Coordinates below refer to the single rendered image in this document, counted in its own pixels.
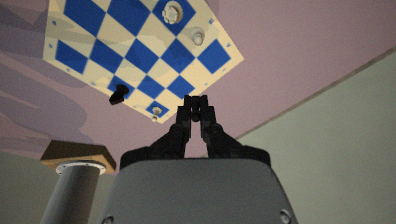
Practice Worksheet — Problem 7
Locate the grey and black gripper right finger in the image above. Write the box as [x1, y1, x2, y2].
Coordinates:
[200, 95, 271, 167]

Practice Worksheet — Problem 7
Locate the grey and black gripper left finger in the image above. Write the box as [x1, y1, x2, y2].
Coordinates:
[119, 95, 191, 171]

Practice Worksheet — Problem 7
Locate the blue and cream chessboard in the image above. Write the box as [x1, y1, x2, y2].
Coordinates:
[43, 0, 244, 124]

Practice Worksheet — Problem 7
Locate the white pawn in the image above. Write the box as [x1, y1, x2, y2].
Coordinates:
[191, 27, 205, 46]
[152, 106, 162, 122]

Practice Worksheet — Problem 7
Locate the white rook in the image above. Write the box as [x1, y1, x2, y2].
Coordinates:
[162, 1, 183, 24]

